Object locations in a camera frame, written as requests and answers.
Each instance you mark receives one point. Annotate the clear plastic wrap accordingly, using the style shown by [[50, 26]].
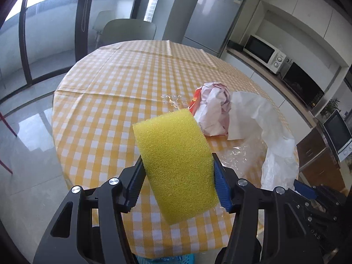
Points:
[[173, 100]]

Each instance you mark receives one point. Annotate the clear plastic film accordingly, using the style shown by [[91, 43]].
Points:
[[242, 156]]

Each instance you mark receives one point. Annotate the black glass door frame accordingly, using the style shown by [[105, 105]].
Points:
[[82, 19]]

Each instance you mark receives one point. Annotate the kitchen counter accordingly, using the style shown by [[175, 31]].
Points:
[[264, 73]]

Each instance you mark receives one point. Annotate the yellow checked tablecloth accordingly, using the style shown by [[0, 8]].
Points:
[[110, 101]]

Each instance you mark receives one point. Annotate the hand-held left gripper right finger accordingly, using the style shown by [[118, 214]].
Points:
[[221, 189]]

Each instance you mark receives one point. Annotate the small black box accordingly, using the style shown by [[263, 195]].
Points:
[[235, 46]]

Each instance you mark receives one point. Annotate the white red paper wrapper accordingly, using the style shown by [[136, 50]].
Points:
[[214, 107]]

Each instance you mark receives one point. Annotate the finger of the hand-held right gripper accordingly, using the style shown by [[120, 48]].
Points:
[[304, 189]]

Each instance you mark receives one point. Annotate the olive green chair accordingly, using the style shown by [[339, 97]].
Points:
[[129, 31]]

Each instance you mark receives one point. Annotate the brown wooden cabinet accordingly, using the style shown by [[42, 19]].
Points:
[[316, 154]]

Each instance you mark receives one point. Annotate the black countertop oven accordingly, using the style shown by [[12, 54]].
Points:
[[302, 84]]

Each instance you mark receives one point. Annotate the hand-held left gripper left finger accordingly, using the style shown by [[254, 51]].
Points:
[[136, 188]]

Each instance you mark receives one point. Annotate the white microwave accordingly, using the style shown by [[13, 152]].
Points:
[[338, 134], [261, 52]]

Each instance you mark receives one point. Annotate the red metal frame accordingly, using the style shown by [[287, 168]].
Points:
[[7, 126]]

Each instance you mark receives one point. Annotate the white upper cabinets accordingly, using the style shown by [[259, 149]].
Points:
[[308, 13]]

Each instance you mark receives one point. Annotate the silver refrigerator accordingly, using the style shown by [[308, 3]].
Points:
[[214, 19]]

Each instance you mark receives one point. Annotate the white plastic bag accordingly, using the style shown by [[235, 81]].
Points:
[[277, 148]]

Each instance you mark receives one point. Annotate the green potted plant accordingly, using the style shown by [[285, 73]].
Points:
[[331, 107]]

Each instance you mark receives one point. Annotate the yellow sponge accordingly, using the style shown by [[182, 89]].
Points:
[[176, 165]]

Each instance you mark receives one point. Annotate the pale chair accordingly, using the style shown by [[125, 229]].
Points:
[[100, 22]]

